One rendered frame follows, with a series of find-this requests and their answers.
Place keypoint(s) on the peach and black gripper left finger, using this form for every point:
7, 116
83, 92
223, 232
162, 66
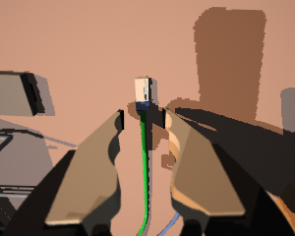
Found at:
80, 191

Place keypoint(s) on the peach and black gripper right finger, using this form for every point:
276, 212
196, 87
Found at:
208, 185

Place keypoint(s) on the blue network cable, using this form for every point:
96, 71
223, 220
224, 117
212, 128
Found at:
169, 225

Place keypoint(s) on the green cable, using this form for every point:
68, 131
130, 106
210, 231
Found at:
145, 166

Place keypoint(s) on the dark grey port rack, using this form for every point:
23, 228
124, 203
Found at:
17, 98

